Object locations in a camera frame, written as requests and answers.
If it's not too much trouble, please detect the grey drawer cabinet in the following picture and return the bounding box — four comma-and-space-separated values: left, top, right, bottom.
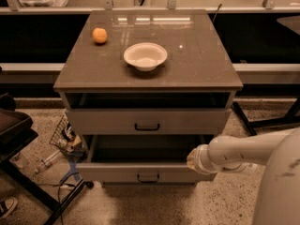
54, 10, 242, 186

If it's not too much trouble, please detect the orange fruit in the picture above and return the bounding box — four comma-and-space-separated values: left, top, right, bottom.
92, 28, 107, 44

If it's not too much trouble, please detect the black table stand right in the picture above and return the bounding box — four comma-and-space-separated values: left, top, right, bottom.
232, 97, 300, 137

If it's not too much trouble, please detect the black table stand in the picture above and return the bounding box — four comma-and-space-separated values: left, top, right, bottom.
232, 97, 300, 137
0, 129, 94, 225

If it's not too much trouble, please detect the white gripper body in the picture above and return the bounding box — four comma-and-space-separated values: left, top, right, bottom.
193, 144, 216, 174

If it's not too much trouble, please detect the black table stand left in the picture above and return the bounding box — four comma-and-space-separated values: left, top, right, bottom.
0, 129, 94, 225

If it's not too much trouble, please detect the grey top drawer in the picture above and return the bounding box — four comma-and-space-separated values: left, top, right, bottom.
66, 109, 231, 135

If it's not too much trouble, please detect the white paper bowl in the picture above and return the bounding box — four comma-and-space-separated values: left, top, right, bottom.
123, 42, 168, 71

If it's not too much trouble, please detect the clear plastic bottle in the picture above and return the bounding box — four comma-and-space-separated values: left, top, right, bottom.
35, 151, 61, 174

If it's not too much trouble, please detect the grey drawer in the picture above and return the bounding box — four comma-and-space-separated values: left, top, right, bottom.
77, 135, 214, 186
66, 109, 231, 135

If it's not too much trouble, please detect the black cable on floor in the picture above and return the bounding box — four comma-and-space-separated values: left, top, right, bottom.
34, 172, 85, 225

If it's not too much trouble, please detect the wire basket with clutter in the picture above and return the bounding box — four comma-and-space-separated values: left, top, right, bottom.
50, 115, 84, 158

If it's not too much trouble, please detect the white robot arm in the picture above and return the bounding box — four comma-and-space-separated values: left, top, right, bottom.
187, 127, 300, 225

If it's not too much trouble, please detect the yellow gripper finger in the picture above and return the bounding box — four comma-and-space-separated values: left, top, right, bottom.
187, 149, 196, 170

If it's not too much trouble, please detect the black and white sneaker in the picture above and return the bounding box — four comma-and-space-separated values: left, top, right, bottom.
0, 197, 18, 219

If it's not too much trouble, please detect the dark tray on left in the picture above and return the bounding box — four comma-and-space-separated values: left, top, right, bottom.
0, 109, 33, 146

